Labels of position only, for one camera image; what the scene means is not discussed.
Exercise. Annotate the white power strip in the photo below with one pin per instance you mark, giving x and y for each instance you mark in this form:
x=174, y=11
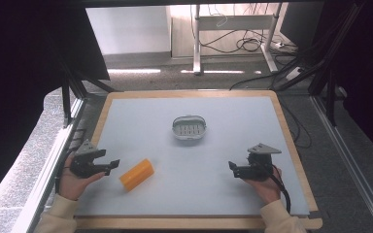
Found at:
x=293, y=73

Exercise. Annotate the light grey table mat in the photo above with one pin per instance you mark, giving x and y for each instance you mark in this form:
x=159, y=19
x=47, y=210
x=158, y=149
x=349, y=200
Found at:
x=191, y=155

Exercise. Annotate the person's right hand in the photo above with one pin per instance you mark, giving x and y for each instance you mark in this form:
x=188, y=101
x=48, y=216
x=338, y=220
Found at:
x=267, y=189

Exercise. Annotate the white desk frame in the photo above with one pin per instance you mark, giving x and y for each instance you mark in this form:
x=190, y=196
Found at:
x=196, y=48

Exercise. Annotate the orange soap bar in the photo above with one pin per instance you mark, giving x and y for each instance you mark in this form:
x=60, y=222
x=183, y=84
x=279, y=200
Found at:
x=137, y=174

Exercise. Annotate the person's left hand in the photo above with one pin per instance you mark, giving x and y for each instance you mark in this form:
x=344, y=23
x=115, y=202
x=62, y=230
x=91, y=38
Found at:
x=73, y=186

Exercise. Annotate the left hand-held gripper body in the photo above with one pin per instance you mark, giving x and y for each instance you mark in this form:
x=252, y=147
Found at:
x=83, y=164

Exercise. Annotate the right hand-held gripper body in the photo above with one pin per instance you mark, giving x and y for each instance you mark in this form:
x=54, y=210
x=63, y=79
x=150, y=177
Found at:
x=258, y=163

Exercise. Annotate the white grey soap dish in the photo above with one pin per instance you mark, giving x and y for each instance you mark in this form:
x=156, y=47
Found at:
x=188, y=127

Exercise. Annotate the aluminium frame rail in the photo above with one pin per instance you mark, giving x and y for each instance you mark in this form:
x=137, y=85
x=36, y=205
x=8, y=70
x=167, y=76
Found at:
x=50, y=171
x=353, y=161

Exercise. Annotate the wooden table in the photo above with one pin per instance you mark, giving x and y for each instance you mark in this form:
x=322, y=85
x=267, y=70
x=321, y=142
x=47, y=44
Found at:
x=187, y=223

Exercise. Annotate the black metal stand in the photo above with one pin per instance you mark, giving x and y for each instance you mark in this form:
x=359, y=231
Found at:
x=330, y=93
x=66, y=103

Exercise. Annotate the black curtain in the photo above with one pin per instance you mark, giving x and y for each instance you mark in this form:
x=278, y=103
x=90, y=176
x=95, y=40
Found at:
x=19, y=81
x=366, y=71

